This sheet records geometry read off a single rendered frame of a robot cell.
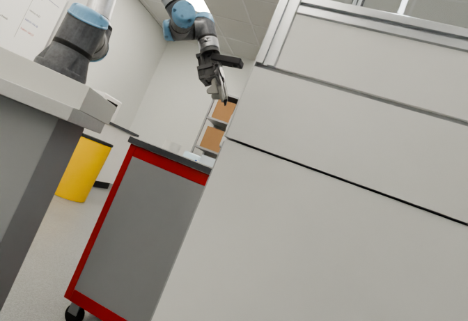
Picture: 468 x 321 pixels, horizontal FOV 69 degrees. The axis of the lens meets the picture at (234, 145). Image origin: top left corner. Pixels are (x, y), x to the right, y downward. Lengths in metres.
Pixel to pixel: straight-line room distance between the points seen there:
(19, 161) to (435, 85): 0.97
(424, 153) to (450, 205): 0.08
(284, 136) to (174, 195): 0.82
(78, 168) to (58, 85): 2.67
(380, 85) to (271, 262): 0.33
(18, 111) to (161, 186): 0.55
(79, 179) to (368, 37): 3.34
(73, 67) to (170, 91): 5.14
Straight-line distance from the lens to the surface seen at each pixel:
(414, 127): 0.59
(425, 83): 0.62
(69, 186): 3.73
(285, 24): 0.65
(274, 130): 0.58
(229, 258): 0.58
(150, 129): 6.17
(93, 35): 1.16
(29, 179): 1.07
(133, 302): 1.42
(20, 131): 1.08
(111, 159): 5.08
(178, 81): 6.24
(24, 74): 1.10
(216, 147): 5.16
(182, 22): 1.17
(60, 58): 1.12
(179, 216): 1.32
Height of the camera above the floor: 0.73
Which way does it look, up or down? 6 degrees up
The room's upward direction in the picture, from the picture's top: 22 degrees clockwise
